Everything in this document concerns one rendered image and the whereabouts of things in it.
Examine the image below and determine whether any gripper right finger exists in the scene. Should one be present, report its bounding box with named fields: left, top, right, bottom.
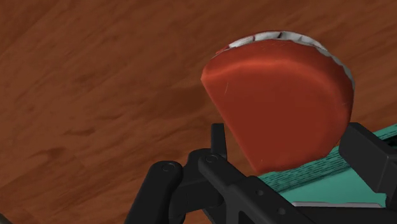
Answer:
left=338, top=122, right=397, bottom=207

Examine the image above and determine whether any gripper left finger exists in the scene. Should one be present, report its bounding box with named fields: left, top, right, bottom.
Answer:
left=123, top=123, right=308, bottom=224

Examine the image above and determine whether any teal book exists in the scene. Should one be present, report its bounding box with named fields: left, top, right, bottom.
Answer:
left=257, top=123, right=397, bottom=209

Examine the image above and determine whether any red bowl with white inside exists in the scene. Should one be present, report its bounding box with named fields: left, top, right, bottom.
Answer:
left=200, top=30, right=355, bottom=175

